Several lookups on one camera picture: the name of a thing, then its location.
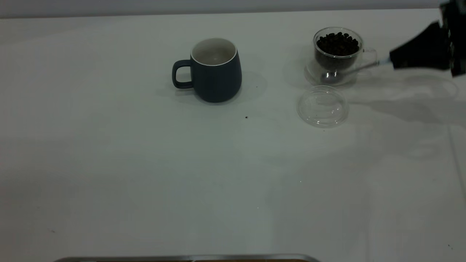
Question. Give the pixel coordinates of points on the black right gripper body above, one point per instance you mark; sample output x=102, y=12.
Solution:
x=458, y=36

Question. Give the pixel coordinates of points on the dark blue-grey ceramic mug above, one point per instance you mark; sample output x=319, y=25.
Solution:
x=218, y=82

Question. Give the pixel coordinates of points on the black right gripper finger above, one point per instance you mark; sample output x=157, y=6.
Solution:
x=422, y=66
x=426, y=49

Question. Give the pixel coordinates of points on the clear double-wall glass cup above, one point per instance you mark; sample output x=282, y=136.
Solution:
x=338, y=54

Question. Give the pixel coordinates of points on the silver metal frame edge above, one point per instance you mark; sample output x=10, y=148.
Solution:
x=182, y=258

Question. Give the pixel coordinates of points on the dark coffee beans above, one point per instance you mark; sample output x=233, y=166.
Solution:
x=336, y=45

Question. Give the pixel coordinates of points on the clear round glass lid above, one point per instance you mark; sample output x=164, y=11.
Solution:
x=322, y=109

